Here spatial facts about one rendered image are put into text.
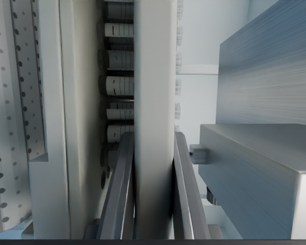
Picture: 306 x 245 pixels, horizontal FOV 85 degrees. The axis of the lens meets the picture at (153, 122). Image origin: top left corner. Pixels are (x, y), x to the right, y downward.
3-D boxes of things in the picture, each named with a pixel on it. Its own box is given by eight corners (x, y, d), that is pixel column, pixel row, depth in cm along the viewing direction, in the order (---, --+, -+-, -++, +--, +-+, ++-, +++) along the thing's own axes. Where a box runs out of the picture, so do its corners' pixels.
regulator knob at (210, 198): (210, 207, 28) (235, 206, 28) (211, 193, 27) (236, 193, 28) (203, 195, 31) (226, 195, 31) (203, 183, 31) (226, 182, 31)
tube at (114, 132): (78, 124, 13) (176, 123, 13) (79, 141, 13) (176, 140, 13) (71, 126, 11) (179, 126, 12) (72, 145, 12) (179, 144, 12)
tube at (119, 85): (76, 76, 12) (177, 78, 13) (77, 95, 12) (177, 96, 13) (68, 73, 11) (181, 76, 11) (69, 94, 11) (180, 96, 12)
